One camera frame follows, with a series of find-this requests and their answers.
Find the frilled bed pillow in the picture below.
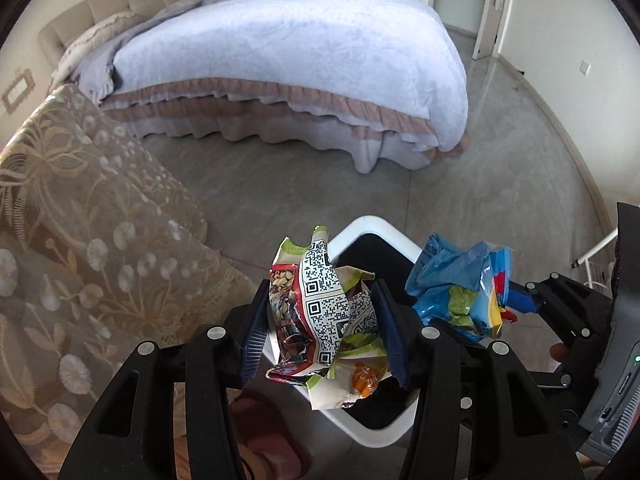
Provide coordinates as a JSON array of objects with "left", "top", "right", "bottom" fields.
[{"left": 51, "top": 10, "right": 147, "bottom": 87}]

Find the pink slipper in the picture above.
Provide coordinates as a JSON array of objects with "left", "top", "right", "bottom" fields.
[{"left": 227, "top": 392, "right": 314, "bottom": 480}]

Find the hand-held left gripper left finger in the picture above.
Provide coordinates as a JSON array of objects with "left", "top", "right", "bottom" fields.
[{"left": 59, "top": 277, "right": 274, "bottom": 480}]

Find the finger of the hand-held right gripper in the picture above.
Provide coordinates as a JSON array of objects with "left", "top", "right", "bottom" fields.
[{"left": 506, "top": 272, "right": 616, "bottom": 342}]

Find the white wire rack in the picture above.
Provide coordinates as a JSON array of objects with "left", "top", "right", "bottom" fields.
[{"left": 572, "top": 227, "right": 621, "bottom": 291}]

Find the floral beige curtain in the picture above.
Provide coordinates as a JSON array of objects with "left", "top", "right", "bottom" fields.
[{"left": 0, "top": 84, "right": 262, "bottom": 463}]

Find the white door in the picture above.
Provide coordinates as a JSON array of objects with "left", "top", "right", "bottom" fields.
[{"left": 472, "top": 0, "right": 519, "bottom": 61}]

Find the ruffled bed skirt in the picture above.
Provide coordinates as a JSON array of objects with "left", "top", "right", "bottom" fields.
[{"left": 100, "top": 80, "right": 471, "bottom": 174}]

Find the blue foil snack packet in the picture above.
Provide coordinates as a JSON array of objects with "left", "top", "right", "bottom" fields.
[{"left": 405, "top": 232, "right": 516, "bottom": 344}]

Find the bed with white quilt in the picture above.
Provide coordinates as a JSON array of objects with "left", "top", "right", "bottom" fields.
[{"left": 75, "top": 0, "right": 469, "bottom": 156}]

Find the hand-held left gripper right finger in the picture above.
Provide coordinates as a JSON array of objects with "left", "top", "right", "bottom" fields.
[{"left": 370, "top": 277, "right": 586, "bottom": 480}]

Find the green and white snack packet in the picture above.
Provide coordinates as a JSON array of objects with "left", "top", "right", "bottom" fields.
[{"left": 266, "top": 225, "right": 394, "bottom": 411}]

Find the white trash bin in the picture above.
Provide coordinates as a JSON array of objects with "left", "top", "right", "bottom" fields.
[{"left": 267, "top": 216, "right": 424, "bottom": 449}]

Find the framed wall switch panel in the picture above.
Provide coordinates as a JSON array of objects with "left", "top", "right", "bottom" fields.
[{"left": 1, "top": 67, "right": 36, "bottom": 111}]

